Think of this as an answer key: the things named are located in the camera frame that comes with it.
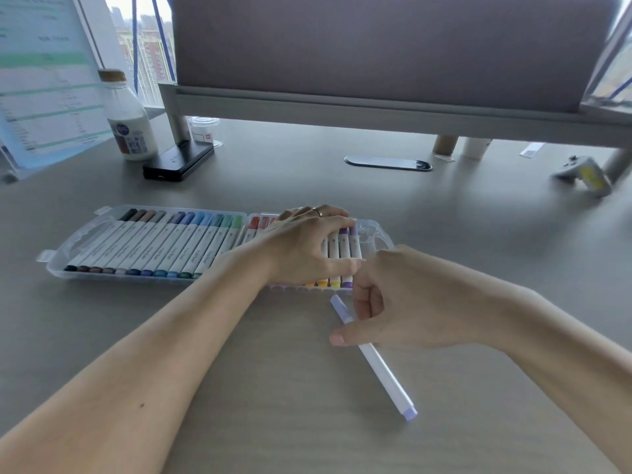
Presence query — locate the white milk bottle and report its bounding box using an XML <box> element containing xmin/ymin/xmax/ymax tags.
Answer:
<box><xmin>97</xmin><ymin>68</ymin><xmax>160</xmax><ymax>162</ymax></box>

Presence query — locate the small clear jar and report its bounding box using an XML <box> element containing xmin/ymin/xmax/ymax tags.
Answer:
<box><xmin>188</xmin><ymin>117</ymin><xmax>223</xmax><ymax>146</ymax></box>

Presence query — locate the person's left hand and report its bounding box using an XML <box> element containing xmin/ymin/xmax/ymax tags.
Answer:
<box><xmin>256</xmin><ymin>204</ymin><xmax>366</xmax><ymax>287</ymax></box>

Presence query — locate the grey desk shelf riser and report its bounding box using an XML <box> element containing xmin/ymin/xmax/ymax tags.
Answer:
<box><xmin>157</xmin><ymin>82</ymin><xmax>632</xmax><ymax>183</ymax></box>

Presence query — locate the mint-ended white marker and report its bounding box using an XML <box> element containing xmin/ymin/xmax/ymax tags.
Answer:
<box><xmin>191</xmin><ymin>215</ymin><xmax>234</xmax><ymax>280</ymax></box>

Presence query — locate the periwinkle-ended white marker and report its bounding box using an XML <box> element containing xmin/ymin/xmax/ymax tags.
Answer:
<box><xmin>329</xmin><ymin>294</ymin><xmax>419</xmax><ymax>423</ymax></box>

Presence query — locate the person's right hand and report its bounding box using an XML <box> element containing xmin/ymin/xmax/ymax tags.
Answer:
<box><xmin>329</xmin><ymin>245</ymin><xmax>510</xmax><ymax>351</ymax></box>

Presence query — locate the clear plastic marker case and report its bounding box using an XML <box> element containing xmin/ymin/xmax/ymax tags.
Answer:
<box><xmin>37</xmin><ymin>205</ymin><xmax>395</xmax><ymax>294</ymax></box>

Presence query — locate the blue-ended white marker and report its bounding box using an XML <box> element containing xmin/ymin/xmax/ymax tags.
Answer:
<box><xmin>140</xmin><ymin>211</ymin><xmax>196</xmax><ymax>278</ymax></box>

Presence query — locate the person's left forearm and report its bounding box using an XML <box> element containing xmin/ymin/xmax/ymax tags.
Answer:
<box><xmin>0</xmin><ymin>241</ymin><xmax>277</xmax><ymax>474</ymax></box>

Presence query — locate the grey desk divider shelf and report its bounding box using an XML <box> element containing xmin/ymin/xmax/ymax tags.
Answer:
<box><xmin>170</xmin><ymin>0</ymin><xmax>621</xmax><ymax>114</ymax></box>

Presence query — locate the white paper cup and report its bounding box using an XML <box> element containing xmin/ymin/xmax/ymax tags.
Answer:
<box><xmin>461</xmin><ymin>138</ymin><xmax>493</xmax><ymax>161</ymax></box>

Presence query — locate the black rectangular power bank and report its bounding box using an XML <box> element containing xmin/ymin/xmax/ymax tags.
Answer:
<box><xmin>143</xmin><ymin>140</ymin><xmax>216</xmax><ymax>182</ymax></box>

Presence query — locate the black-ended white marker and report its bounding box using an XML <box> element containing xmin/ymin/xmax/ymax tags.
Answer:
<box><xmin>64</xmin><ymin>208</ymin><xmax>138</xmax><ymax>273</ymax></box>

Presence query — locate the periwinkle marker cap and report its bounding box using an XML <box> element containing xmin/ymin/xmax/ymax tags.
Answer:
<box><xmin>329</xmin><ymin>294</ymin><xmax>356</xmax><ymax>325</ymax></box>

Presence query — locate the white and yellow controller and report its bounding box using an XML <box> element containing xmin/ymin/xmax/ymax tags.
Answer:
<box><xmin>552</xmin><ymin>155</ymin><xmax>613</xmax><ymax>198</ymax></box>

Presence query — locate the navy-ended white marker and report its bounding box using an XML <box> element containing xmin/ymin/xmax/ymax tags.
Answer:
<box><xmin>126</xmin><ymin>211</ymin><xmax>186</xmax><ymax>277</ymax></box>

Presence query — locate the tan-ended white marker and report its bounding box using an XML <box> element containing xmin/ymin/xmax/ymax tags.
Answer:
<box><xmin>90</xmin><ymin>210</ymin><xmax>157</xmax><ymax>275</ymax></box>

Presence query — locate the person's right forearm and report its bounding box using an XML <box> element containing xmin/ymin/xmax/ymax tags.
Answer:
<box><xmin>483</xmin><ymin>286</ymin><xmax>632</xmax><ymax>474</ymax></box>

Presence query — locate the sky-blue-ended white marker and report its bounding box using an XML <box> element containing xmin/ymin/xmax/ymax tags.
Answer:
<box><xmin>153</xmin><ymin>213</ymin><xmax>206</xmax><ymax>278</ymax></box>
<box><xmin>166</xmin><ymin>213</ymin><xmax>216</xmax><ymax>280</ymax></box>

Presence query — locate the brown-ended white marker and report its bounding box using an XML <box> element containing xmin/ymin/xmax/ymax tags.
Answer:
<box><xmin>76</xmin><ymin>209</ymin><xmax>148</xmax><ymax>274</ymax></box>

